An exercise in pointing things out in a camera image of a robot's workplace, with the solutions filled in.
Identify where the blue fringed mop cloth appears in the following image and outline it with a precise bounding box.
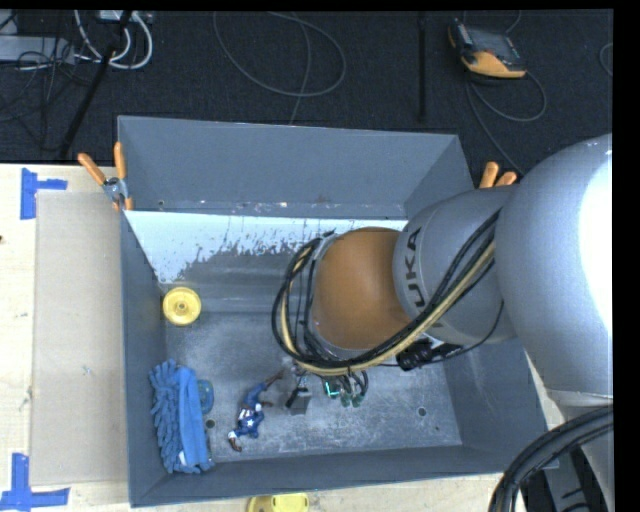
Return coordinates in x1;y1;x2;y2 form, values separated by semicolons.
148;358;217;476

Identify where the black cylinder on white bracket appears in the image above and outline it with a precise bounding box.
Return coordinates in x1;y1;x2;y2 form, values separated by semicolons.
396;337;464;372

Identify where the pale blue round object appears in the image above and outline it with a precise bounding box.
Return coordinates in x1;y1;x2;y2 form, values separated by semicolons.
197;379;216;416

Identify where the grey metal bin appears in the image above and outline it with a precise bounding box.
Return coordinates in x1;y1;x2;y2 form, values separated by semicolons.
116;115;559;509

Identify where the yellow round cup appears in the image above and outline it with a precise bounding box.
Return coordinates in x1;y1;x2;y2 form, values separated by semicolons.
162;286;203;328

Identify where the blue toy action figure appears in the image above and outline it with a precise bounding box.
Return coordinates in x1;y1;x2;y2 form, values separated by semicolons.
227;381;276;454

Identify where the pale wood flat board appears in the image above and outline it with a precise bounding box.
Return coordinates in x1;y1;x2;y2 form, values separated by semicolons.
28;189;132;487

